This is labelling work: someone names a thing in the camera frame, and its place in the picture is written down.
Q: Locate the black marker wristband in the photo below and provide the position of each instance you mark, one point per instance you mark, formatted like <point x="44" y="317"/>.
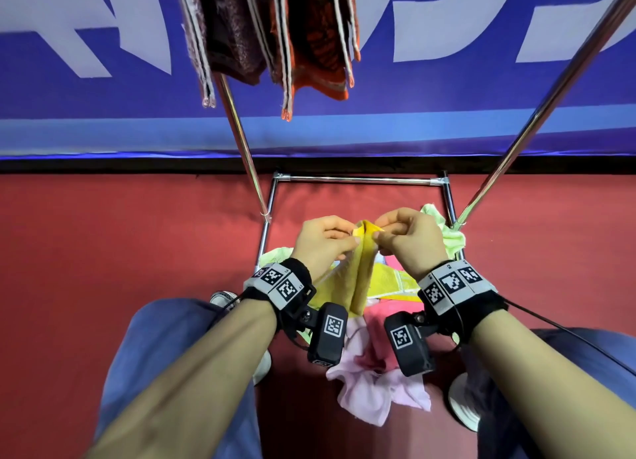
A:
<point x="457" y="287"/>
<point x="278" y="284"/>

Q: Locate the hot pink cloth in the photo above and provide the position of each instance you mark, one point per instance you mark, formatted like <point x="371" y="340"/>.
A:
<point x="382" y="347"/>

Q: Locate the blue and white banner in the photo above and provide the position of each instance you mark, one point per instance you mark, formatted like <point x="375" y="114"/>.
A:
<point x="447" y="91"/>

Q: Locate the person's right leg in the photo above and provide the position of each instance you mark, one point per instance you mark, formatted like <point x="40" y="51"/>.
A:
<point x="502" y="424"/>

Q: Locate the yellow towel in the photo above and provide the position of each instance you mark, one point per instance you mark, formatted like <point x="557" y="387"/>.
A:
<point x="357" y="274"/>

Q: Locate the chrome clothes rack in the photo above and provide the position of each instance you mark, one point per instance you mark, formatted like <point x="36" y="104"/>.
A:
<point x="357" y="180"/>

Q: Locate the light green towel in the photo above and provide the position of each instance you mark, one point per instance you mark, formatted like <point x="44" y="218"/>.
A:
<point x="449" y="235"/>
<point x="276" y="256"/>

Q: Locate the person's left thumb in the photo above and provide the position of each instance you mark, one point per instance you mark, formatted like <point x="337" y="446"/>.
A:
<point x="346" y="246"/>

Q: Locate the light pink towel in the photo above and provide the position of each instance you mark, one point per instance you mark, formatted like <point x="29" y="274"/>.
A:
<point x="377" y="389"/>

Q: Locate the person's right forearm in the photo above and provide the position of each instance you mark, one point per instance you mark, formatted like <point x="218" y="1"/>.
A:
<point x="541" y="389"/>

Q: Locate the person's left forearm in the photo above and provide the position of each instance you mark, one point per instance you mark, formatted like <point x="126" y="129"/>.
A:
<point x="198" y="379"/>

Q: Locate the person's left leg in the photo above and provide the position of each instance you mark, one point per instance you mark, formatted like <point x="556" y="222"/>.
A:
<point x="149" y="354"/>

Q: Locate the person's right hand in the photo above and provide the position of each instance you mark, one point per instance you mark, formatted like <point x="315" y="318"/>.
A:
<point x="417" y="242"/>

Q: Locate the person's leg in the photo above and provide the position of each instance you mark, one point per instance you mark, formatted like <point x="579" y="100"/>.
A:
<point x="502" y="424"/>
<point x="149" y="354"/>

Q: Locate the orange hanging towel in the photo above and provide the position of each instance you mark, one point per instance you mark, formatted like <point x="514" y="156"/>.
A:
<point x="318" y="36"/>

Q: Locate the light brown hanging towel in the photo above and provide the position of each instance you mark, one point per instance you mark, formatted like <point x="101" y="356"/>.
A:
<point x="196" y="41"/>

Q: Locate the person's right thumb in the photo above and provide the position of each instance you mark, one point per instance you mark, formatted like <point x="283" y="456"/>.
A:
<point x="387" y="239"/>

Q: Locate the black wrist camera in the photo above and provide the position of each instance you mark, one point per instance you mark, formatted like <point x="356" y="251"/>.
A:
<point x="407" y="344"/>
<point x="328" y="334"/>

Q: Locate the dark brown hanging towel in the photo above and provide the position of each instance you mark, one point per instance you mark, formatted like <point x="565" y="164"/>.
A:
<point x="233" y="31"/>

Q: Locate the person's left hand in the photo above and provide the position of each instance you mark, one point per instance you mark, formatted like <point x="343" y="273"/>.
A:
<point x="318" y="242"/>

